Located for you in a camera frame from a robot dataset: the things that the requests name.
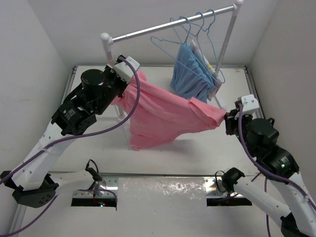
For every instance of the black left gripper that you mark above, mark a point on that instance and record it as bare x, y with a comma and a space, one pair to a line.
109, 71

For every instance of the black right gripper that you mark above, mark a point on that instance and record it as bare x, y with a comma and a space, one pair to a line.
231, 116

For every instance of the pink t shirt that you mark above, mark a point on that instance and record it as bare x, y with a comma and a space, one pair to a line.
160, 116

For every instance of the light blue wire hanger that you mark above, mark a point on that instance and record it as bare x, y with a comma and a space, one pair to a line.
168, 50

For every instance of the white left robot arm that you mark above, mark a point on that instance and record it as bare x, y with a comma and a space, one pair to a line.
32, 184

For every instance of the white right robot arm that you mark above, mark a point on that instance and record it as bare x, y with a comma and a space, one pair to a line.
296, 217

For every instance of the white patterned garment on hanger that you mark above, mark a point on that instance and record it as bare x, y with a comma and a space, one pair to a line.
199, 55

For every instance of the blue garment on hanger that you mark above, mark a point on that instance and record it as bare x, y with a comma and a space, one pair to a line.
191, 78

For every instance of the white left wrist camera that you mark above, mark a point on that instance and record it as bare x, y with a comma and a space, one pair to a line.
123, 70

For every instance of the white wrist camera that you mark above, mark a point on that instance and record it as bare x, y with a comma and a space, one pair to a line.
123, 70
249, 104

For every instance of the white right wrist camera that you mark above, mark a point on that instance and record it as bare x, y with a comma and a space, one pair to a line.
249, 104

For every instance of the right aluminium frame rail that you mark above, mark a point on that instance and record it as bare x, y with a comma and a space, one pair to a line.
252, 89

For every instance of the aluminium frame rail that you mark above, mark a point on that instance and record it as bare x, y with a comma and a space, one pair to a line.
252, 89
18, 217

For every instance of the left aluminium frame rail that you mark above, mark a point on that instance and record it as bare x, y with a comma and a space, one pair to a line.
18, 217

